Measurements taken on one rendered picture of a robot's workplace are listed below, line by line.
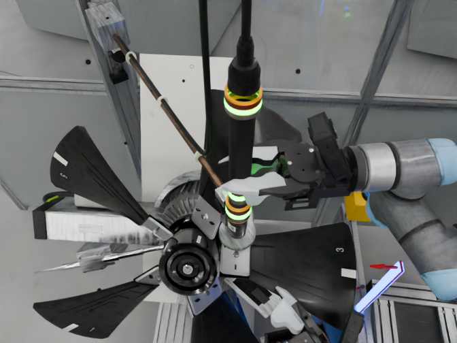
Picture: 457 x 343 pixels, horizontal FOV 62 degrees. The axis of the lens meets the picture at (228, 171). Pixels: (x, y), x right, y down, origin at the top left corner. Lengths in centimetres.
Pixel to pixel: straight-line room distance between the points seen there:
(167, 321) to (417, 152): 155
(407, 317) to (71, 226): 149
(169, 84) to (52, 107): 79
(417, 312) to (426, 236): 133
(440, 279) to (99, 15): 91
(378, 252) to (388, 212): 159
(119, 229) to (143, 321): 113
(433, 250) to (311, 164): 24
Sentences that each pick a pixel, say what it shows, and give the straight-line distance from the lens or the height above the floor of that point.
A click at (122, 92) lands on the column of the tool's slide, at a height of 111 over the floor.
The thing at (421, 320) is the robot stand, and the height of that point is 21.
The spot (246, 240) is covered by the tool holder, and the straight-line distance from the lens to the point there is 72.
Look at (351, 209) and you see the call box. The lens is 111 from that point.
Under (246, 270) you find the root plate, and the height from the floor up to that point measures 119.
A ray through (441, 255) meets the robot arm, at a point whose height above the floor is 141.
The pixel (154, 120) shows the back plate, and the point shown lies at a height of 124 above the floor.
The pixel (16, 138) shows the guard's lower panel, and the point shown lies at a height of 67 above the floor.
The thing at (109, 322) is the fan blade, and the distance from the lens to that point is 102.
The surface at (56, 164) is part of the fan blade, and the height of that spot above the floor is 132.
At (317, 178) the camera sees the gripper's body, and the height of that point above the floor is 151.
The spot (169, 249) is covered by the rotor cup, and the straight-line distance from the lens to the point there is 77.
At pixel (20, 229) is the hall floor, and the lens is 249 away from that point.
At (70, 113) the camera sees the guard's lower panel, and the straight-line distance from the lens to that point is 167.
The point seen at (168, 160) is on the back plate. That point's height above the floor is 116.
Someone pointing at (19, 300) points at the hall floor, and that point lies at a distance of 230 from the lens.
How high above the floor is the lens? 195
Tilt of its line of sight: 55 degrees down
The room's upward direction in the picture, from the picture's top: straight up
